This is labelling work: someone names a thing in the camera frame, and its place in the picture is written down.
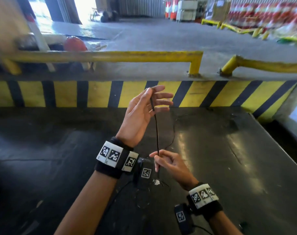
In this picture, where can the person's left hand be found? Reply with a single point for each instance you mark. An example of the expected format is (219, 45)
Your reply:
(135, 119)

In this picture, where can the person's right hand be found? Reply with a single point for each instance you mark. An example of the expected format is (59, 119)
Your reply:
(176, 168)

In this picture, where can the person's left thumb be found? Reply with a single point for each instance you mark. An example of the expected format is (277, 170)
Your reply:
(143, 95)

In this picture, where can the person's left middle finger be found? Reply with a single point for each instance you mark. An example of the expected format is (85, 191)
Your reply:
(166, 95)

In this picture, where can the person's right fingers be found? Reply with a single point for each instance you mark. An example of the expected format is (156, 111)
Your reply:
(162, 159)

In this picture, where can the person's left little finger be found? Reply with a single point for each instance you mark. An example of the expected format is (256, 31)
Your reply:
(162, 110)

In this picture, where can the person's left forearm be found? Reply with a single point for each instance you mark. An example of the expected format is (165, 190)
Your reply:
(89, 205)

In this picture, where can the person's right forearm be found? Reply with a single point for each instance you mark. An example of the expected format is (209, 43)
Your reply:
(224, 225)

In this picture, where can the small white scrap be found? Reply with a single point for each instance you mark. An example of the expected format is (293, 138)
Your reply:
(156, 182)

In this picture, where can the yellow black striped dock edge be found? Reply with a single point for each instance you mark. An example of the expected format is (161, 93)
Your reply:
(99, 94)

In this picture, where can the black wristband with marker tags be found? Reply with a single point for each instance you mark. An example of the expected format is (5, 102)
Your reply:
(204, 199)
(115, 156)

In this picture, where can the red round cylinder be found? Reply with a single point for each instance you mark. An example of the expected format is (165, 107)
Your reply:
(75, 44)

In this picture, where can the orange white traffic barrels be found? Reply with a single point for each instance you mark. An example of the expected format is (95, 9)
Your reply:
(171, 8)

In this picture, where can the dark wheeled cart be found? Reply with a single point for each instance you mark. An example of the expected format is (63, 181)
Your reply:
(106, 15)

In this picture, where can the white machine cabinet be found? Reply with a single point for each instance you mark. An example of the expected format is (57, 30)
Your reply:
(186, 9)

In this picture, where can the low yellow floor barrier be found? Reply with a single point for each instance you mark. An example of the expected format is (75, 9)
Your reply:
(236, 28)

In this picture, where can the brown cardboard box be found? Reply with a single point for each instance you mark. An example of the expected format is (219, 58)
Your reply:
(221, 10)

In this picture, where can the black wrist camera with tag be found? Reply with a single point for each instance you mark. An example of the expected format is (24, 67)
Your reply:
(183, 217)
(144, 172)

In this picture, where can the long yellow guard rail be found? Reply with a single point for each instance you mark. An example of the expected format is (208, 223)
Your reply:
(109, 56)

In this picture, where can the bent yellow guard rail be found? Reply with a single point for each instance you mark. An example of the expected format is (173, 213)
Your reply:
(263, 65)

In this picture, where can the white slanted post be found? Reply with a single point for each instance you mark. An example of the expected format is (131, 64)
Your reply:
(40, 41)

